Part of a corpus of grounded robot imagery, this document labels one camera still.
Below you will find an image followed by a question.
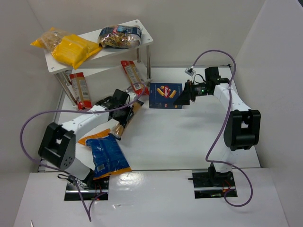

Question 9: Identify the dark La Sicilia spaghetti pack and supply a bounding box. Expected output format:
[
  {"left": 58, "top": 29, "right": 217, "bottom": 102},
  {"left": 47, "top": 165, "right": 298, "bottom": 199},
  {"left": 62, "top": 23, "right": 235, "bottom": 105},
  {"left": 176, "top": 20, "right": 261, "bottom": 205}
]
[{"left": 109, "top": 100, "right": 144, "bottom": 140}]

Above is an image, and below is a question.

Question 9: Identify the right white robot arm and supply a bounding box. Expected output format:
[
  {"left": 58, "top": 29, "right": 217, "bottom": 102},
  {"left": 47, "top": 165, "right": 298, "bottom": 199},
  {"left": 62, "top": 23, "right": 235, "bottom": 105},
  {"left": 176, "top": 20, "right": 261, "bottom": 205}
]
[{"left": 173, "top": 67, "right": 261, "bottom": 174}]

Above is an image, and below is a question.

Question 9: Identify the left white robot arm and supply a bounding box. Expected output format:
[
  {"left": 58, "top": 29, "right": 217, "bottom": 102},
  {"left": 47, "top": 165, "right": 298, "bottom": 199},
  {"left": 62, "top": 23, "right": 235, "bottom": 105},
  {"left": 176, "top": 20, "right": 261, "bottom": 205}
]
[{"left": 38, "top": 89, "right": 134, "bottom": 187}]

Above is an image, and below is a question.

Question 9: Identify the blue orange pasta bag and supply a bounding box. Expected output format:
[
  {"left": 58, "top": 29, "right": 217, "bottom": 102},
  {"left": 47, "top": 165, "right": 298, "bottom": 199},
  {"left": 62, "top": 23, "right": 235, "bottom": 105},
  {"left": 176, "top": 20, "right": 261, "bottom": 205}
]
[{"left": 78, "top": 129, "right": 132, "bottom": 180}]

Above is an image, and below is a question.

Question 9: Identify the white two-tier shelf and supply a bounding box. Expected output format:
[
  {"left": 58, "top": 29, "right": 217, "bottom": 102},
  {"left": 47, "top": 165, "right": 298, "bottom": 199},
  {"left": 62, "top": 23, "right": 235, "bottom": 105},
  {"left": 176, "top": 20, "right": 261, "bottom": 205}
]
[{"left": 45, "top": 19, "right": 153, "bottom": 109}]

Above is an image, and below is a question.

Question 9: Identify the dark fusilli pasta bag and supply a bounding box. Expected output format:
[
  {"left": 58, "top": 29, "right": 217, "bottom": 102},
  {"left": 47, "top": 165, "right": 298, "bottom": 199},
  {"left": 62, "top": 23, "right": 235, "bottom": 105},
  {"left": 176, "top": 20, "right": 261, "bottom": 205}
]
[{"left": 98, "top": 25, "right": 142, "bottom": 49}]

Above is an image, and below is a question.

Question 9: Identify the yellow pasta bag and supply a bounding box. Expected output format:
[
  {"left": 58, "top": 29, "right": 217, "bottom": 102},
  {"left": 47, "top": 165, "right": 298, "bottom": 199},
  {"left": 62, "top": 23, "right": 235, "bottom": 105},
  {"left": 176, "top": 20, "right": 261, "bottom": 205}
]
[{"left": 51, "top": 34, "right": 102, "bottom": 70}]

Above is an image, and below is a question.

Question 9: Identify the blue Barilla rigatoni box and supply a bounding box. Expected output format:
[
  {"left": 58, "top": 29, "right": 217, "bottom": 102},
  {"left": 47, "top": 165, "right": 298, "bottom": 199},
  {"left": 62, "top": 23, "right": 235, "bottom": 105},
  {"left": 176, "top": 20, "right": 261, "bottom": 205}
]
[{"left": 149, "top": 83, "right": 183, "bottom": 109}]

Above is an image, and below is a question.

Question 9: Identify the red spaghetti pack right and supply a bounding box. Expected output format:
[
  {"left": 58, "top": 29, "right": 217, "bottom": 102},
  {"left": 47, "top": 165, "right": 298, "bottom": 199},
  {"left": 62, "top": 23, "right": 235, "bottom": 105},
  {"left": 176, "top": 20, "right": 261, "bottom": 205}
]
[{"left": 120, "top": 61, "right": 149, "bottom": 95}]

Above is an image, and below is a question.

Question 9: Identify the red spaghetti pack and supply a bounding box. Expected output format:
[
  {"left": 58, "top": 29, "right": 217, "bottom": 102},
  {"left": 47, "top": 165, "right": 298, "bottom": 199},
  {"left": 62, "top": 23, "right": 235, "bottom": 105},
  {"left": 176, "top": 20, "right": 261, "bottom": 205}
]
[
  {"left": 69, "top": 72, "right": 92, "bottom": 110},
  {"left": 120, "top": 61, "right": 149, "bottom": 95}
]

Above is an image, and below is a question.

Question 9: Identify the red spaghetti pack left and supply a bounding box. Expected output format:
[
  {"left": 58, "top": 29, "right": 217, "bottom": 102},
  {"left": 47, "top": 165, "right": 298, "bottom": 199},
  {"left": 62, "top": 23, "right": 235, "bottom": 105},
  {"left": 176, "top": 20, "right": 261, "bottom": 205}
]
[{"left": 69, "top": 72, "right": 92, "bottom": 110}]

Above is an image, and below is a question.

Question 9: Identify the clear yellow macaroni bag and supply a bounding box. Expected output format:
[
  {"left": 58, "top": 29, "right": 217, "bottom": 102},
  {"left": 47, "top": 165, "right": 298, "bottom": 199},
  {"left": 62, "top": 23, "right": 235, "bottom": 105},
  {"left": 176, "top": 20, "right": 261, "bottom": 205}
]
[{"left": 30, "top": 27, "right": 71, "bottom": 52}]

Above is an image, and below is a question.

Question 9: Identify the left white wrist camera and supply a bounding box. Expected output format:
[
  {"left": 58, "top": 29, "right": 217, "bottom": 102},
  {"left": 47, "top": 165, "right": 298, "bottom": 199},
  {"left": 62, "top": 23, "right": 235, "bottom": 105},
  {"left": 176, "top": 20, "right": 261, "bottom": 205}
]
[{"left": 127, "top": 91, "right": 138, "bottom": 103}]

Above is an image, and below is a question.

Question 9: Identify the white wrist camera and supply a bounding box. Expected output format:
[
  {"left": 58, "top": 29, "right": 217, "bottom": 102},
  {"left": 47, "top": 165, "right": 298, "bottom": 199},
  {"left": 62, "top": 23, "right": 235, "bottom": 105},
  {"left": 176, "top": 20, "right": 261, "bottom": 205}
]
[
  {"left": 185, "top": 67, "right": 196, "bottom": 76},
  {"left": 127, "top": 91, "right": 138, "bottom": 103}
]

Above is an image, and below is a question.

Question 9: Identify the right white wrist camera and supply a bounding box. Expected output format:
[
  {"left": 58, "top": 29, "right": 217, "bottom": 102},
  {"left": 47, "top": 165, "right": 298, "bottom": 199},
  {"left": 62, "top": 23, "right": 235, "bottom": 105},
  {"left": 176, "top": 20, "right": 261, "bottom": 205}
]
[{"left": 185, "top": 67, "right": 196, "bottom": 76}]

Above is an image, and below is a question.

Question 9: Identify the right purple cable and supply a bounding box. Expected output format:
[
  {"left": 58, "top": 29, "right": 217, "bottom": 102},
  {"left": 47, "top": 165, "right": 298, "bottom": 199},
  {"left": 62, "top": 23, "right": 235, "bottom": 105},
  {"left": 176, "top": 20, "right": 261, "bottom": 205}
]
[{"left": 191, "top": 49, "right": 253, "bottom": 208}]

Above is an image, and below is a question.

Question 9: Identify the purple cable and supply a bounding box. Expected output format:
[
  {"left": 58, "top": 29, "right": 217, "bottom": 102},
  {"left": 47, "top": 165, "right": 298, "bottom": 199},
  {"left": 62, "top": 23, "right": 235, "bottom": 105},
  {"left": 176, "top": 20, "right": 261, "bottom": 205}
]
[
  {"left": 191, "top": 49, "right": 253, "bottom": 208},
  {"left": 19, "top": 81, "right": 149, "bottom": 222}
]

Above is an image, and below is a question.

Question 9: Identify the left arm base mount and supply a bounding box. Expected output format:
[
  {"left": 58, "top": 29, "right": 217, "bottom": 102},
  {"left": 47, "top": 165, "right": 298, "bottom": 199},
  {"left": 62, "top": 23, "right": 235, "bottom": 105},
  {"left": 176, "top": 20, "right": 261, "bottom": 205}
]
[{"left": 57, "top": 174, "right": 110, "bottom": 201}]

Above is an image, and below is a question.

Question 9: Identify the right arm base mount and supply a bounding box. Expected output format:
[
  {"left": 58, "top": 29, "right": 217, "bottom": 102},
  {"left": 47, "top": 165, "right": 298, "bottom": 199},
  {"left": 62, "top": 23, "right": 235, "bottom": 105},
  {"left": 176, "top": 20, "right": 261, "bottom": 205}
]
[{"left": 188, "top": 165, "right": 237, "bottom": 199}]

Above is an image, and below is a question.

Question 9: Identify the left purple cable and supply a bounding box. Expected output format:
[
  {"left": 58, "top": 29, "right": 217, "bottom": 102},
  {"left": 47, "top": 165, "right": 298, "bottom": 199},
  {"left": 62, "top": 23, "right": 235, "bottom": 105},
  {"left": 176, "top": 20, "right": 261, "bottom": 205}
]
[{"left": 19, "top": 81, "right": 149, "bottom": 222}]

